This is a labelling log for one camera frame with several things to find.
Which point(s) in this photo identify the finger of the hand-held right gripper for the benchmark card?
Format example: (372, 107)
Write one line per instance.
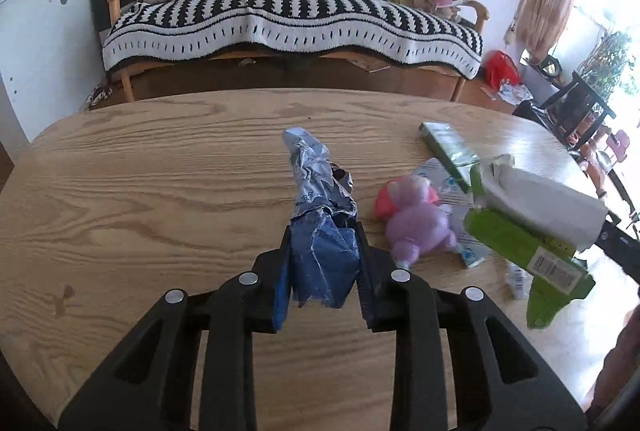
(622, 251)

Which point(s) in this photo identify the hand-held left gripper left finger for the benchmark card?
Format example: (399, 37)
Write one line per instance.
(281, 298)

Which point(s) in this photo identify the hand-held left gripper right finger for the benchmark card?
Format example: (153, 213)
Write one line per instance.
(367, 296)

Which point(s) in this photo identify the blue silver foil wrapper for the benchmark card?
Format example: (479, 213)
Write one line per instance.
(320, 251)

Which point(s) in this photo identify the green paper tissue pack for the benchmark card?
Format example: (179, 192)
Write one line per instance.
(510, 236)

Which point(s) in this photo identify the person's right forearm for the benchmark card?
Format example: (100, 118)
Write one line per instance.
(617, 371)

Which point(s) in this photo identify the pink purple plush toy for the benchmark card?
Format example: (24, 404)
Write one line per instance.
(420, 221)

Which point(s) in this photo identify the small white wrapper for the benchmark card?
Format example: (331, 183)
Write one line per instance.
(519, 281)

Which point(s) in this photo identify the white blue flat packet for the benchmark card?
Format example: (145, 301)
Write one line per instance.
(452, 186)

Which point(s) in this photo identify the black chair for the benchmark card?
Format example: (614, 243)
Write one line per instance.
(580, 101)

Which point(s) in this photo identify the green white box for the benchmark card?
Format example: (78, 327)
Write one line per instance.
(445, 143)

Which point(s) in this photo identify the green potted plant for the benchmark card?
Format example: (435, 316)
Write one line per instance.
(610, 61)

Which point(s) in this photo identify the white papers on floor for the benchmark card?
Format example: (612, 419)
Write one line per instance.
(515, 93)

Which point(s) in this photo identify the red bag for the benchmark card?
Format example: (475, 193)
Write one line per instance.
(502, 70)

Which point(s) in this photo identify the patterned floor cloth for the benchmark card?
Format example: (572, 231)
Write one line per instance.
(100, 95)

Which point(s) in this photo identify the white cabinet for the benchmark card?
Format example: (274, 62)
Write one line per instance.
(45, 41)

